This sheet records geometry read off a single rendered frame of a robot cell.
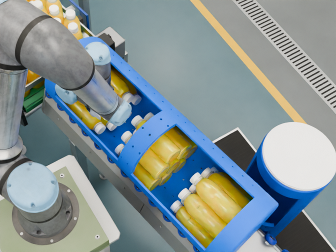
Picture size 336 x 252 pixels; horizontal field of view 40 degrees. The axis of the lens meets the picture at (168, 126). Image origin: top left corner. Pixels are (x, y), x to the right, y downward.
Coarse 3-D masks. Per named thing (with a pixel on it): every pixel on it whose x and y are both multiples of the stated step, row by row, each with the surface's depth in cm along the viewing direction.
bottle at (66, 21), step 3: (75, 15) 189; (66, 18) 188; (75, 18) 189; (63, 21) 191; (66, 21) 189; (69, 21) 189; (72, 21) 189; (75, 21) 189; (78, 21) 191; (63, 24) 191; (66, 24) 190; (78, 24) 191; (66, 27) 191; (78, 27) 192
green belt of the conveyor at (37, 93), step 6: (30, 90) 190; (36, 90) 190; (42, 90) 191; (30, 96) 189; (36, 96) 189; (24, 102) 187; (30, 102) 188; (36, 102) 190; (24, 108) 192; (30, 108) 189
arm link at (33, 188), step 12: (12, 168) 116; (24, 168) 115; (36, 168) 116; (0, 180) 116; (12, 180) 114; (24, 180) 114; (36, 180) 115; (48, 180) 115; (0, 192) 118; (12, 192) 113; (24, 192) 113; (36, 192) 114; (48, 192) 114; (60, 192) 125; (24, 204) 112; (36, 204) 113; (48, 204) 116; (60, 204) 125; (24, 216) 122; (36, 216) 119; (48, 216) 122
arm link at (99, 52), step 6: (96, 42) 135; (90, 48) 134; (96, 48) 134; (102, 48) 134; (90, 54) 133; (96, 54) 133; (102, 54) 133; (108, 54) 135; (96, 60) 133; (102, 60) 133; (108, 60) 136; (96, 66) 134; (102, 66) 136; (108, 66) 138; (102, 72) 137; (108, 72) 141
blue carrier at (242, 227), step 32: (128, 64) 167; (160, 96) 159; (128, 128) 178; (160, 128) 148; (192, 128) 153; (128, 160) 150; (192, 160) 170; (224, 160) 147; (160, 192) 165; (256, 192) 142; (256, 224) 135
